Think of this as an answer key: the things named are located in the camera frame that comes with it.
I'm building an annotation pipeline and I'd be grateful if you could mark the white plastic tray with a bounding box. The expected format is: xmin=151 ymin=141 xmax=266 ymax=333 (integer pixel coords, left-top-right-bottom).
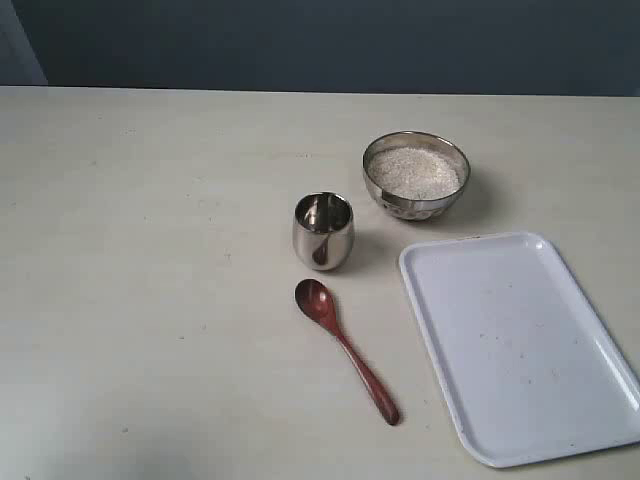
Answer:
xmin=398 ymin=232 xmax=639 ymax=468

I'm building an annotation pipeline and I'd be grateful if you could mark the small steel cup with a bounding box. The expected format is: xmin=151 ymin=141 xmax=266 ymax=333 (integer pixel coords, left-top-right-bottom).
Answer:
xmin=292 ymin=192 xmax=355 ymax=271

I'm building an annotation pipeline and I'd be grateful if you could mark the red wooden spoon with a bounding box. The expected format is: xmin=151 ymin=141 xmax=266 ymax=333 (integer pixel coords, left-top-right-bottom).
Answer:
xmin=294 ymin=278 xmax=401 ymax=426

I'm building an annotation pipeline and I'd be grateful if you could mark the steel bowl of rice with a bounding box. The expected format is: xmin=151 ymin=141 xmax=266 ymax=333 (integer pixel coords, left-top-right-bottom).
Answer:
xmin=362 ymin=131 xmax=471 ymax=221

